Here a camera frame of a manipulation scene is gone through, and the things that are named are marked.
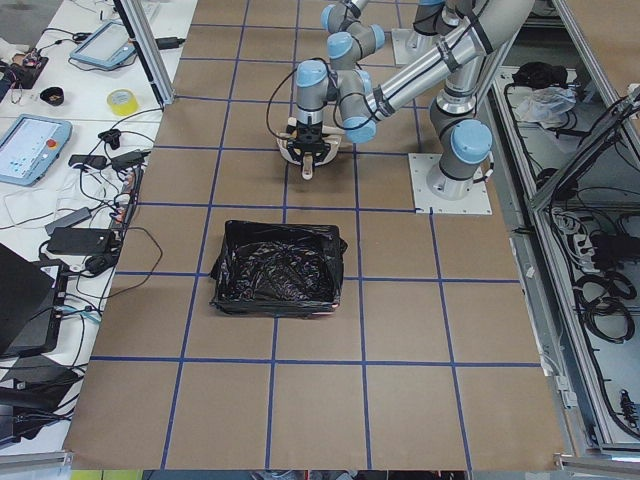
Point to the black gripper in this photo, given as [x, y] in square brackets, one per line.
[306, 134]

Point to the beige plastic dustpan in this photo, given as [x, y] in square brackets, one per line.
[333, 135]

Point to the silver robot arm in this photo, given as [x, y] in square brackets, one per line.
[335, 99]
[351, 41]

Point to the black lined trash bin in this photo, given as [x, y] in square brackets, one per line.
[284, 270]

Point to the yellow tape roll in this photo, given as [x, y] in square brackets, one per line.
[122, 102]

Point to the blue teach pendant far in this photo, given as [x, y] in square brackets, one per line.
[107, 48]

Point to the blue teach pendant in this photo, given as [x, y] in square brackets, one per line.
[30, 146]
[107, 48]

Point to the black power brick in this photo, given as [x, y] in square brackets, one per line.
[80, 241]

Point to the black small bowl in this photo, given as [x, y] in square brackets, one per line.
[53, 96]

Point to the blue teach pendant near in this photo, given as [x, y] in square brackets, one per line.
[30, 146]

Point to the black laptop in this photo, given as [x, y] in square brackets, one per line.
[30, 298]

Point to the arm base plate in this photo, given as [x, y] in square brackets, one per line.
[408, 45]
[435, 193]

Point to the aluminium frame post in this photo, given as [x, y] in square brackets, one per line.
[139, 30]

